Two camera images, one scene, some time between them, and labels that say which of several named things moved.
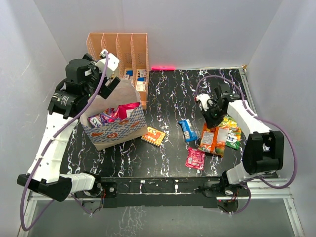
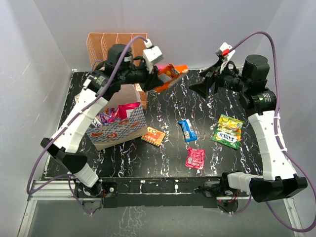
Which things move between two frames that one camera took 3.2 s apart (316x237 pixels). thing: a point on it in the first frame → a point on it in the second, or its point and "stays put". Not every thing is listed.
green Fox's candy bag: (234, 134) stays put
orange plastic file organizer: (131, 51) stays put
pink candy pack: (195, 158) stays put
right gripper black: (211, 122) → (202, 88)
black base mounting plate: (165, 192) stays put
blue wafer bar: (189, 133) stays put
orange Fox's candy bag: (214, 139) → (166, 74)
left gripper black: (105, 90) → (152, 80)
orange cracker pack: (153, 136) stays put
